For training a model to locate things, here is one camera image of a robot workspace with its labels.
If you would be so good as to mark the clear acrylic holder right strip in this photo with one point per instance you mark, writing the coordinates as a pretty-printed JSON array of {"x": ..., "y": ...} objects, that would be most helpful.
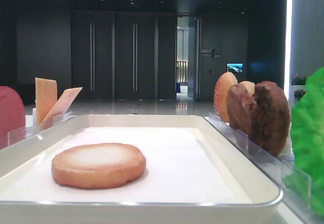
[{"x": 265, "y": 163}]

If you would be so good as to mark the clear acrylic holder left strip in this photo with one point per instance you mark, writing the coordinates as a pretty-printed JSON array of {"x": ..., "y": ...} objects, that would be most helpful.
[{"x": 18, "y": 135}]

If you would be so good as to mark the orange cheese slice right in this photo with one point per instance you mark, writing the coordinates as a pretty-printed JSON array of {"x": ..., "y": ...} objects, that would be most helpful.
[{"x": 63, "y": 103}]

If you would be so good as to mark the clear acrylic holder strip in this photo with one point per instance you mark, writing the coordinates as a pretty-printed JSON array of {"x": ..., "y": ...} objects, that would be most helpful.
[
  {"x": 265, "y": 163},
  {"x": 18, "y": 135}
]

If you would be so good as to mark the brown meat patty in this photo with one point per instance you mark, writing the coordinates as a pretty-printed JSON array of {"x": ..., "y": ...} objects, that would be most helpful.
[
  {"x": 240, "y": 106},
  {"x": 271, "y": 119}
]

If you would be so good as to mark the orange cheese slice left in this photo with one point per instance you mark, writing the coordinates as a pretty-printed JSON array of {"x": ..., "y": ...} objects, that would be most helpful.
[{"x": 45, "y": 97}]

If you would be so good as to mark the white rectangular metal tray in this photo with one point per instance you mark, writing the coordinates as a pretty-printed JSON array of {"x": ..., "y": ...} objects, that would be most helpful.
[{"x": 193, "y": 175}]

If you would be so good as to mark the sesame bun top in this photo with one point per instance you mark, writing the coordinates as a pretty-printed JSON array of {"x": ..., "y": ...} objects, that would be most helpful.
[{"x": 222, "y": 86}]

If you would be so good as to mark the green lettuce leaf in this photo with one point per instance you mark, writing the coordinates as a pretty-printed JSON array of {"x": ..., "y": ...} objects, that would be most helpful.
[{"x": 307, "y": 140}]

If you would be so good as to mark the brown meat patty left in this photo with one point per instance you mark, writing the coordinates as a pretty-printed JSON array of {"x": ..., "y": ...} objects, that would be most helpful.
[{"x": 240, "y": 106}]

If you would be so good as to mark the dark double doors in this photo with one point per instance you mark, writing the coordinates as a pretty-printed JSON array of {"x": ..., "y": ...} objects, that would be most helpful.
[{"x": 124, "y": 55}]

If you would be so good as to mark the brown meat patty right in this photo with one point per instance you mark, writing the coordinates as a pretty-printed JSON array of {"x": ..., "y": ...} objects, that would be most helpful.
[{"x": 271, "y": 119}]

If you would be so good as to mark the wall screen display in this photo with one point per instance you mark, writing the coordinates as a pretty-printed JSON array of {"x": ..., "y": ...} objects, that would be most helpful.
[{"x": 234, "y": 67}]

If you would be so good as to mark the red tomato slices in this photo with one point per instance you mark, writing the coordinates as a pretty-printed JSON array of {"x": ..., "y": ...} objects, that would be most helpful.
[{"x": 12, "y": 113}]

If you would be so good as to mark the plain bun half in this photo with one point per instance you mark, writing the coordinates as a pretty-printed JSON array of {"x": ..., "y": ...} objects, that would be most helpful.
[{"x": 250, "y": 86}]

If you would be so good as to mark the orange cheese slice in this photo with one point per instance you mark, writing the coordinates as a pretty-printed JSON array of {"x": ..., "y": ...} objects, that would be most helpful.
[
  {"x": 45, "y": 97},
  {"x": 63, "y": 103}
]

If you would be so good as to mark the flat bread slice in tray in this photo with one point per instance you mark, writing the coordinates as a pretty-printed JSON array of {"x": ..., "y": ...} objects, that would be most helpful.
[{"x": 98, "y": 166}]

